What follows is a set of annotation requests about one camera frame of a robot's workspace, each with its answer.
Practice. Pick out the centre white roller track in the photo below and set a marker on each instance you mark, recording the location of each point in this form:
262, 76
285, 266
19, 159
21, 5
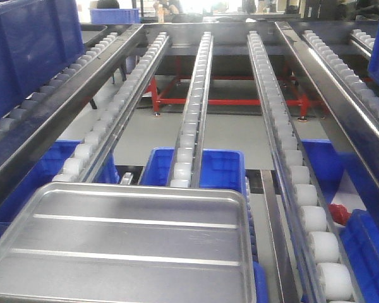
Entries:
186, 161

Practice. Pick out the lower steel rail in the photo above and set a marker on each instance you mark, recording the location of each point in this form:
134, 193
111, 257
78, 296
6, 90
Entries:
285, 285

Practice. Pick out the blue crate far background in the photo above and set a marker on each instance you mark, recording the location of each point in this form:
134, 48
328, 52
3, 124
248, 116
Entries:
114, 16

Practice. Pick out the silver ribbed metal tray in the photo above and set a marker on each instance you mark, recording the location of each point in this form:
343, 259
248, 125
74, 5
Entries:
109, 243

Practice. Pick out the right white roller track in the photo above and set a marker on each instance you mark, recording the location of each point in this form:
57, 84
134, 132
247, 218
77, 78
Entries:
324, 269

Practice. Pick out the red steel floor frame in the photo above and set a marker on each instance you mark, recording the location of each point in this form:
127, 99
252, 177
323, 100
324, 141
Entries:
231, 85

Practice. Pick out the white roller track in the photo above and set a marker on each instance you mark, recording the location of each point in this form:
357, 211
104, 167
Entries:
186, 161
324, 269
92, 154

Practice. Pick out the far left roller track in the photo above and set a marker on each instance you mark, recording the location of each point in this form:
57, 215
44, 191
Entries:
16, 114

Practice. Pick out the blue bin lower centre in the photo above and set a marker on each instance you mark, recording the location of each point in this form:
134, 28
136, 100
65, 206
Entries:
221, 169

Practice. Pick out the blue bin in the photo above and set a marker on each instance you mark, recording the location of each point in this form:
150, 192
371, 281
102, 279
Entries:
360, 236
221, 169
14, 196

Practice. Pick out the left steel divider rail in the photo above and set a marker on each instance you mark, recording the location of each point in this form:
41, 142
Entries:
22, 146

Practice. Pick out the blue bin lower left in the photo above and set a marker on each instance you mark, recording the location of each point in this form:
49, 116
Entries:
14, 196

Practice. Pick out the steel divider rail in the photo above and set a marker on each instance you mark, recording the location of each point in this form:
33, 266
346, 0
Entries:
22, 146
348, 123

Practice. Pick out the right steel divider rail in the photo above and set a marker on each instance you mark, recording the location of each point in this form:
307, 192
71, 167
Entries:
348, 123

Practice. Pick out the red object in bin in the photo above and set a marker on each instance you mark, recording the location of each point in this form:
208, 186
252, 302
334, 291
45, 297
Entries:
339, 214

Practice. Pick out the blue bin lower right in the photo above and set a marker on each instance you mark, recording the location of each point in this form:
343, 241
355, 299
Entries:
360, 236

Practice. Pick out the blue crate upper left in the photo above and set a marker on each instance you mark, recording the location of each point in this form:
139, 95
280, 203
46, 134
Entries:
38, 39

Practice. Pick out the dark tray far left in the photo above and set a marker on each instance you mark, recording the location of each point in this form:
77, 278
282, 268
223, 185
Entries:
91, 34

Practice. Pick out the far right roller track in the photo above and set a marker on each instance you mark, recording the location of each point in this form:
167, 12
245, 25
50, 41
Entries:
342, 71

